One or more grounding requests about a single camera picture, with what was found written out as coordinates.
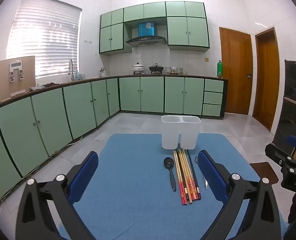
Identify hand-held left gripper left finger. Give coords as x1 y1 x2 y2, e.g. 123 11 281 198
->
15 151 99 240

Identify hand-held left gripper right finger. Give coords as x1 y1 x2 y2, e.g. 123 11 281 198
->
197 150 285 240

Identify metal spoon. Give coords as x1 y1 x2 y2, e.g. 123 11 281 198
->
194 155 208 190

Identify black chopstick with silver band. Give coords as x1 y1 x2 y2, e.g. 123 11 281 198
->
187 149 201 200

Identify red-printed bamboo chopstick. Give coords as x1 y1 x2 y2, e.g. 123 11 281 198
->
179 149 191 204
183 149 197 201
173 150 184 205

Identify dark brown chopstick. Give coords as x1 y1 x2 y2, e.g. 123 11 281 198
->
176 150 188 204

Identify black plastic spoon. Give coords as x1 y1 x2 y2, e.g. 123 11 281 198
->
163 157 177 192

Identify white plastic utensil holder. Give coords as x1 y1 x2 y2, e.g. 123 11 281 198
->
161 115 202 150

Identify brown wooden stool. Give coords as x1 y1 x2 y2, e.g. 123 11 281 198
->
249 162 279 184

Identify black glass cabinet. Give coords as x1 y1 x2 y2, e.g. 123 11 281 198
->
272 59 296 157

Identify blue table mat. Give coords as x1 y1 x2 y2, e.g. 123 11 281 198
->
58 133 288 240

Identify green drawer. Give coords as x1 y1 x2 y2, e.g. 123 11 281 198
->
204 79 224 93
202 104 222 117
203 92 223 105

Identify green base cabinet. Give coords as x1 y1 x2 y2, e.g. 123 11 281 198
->
0 76 228 207

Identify wooden door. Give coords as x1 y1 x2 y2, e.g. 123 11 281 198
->
252 27 280 132
219 27 253 115

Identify dark cloth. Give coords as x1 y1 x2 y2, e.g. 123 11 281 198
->
30 82 63 92

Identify steel kitchen faucet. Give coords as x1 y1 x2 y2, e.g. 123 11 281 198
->
67 59 75 82

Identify condiment jars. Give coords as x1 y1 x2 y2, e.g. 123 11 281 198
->
165 66 184 75

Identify black wok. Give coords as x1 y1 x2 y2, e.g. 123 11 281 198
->
149 64 165 74

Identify white cooking pot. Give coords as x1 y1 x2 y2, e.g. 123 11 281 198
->
133 62 145 74

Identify white window blind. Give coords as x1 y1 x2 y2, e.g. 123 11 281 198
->
6 0 83 78

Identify range hood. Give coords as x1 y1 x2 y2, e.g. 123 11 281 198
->
126 22 167 47

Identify white bracket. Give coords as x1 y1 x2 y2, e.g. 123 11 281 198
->
9 61 24 82

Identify green wall cabinet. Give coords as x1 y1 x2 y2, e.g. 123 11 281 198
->
99 1 210 55

